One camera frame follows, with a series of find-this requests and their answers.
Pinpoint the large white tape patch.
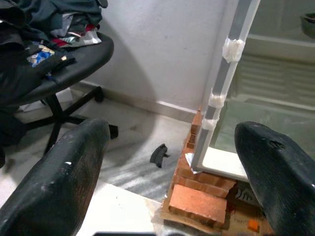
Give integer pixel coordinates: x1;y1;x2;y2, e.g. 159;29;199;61
221;37;246;62

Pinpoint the small orange piece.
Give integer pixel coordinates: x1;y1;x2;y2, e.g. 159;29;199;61
247;219;260;232

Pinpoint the brown cardboard sheet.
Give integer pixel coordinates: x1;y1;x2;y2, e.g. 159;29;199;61
159;195;274;235

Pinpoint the white open fridge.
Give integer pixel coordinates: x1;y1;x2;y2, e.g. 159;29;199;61
190;0;315;183

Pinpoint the dark clothes pile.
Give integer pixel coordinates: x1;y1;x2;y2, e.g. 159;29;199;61
0;0;109;83

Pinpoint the black plastic floor piece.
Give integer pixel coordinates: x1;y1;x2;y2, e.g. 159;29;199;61
150;143;171;169

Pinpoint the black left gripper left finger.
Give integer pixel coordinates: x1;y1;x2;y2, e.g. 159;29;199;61
0;118;111;236

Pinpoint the large flat red brick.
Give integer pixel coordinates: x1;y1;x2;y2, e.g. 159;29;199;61
168;183;228;225

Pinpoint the black office chair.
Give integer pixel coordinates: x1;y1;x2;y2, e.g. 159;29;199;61
0;31;119;169

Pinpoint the dark bowl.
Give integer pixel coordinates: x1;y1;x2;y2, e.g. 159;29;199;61
299;11;315;39

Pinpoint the crumpled white paper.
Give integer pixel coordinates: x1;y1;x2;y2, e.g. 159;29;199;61
185;152;200;175

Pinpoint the red brick stack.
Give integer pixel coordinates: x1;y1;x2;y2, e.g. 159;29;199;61
173;107;237;199

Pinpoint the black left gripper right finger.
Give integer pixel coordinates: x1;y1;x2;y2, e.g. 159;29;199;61
234;121;315;236

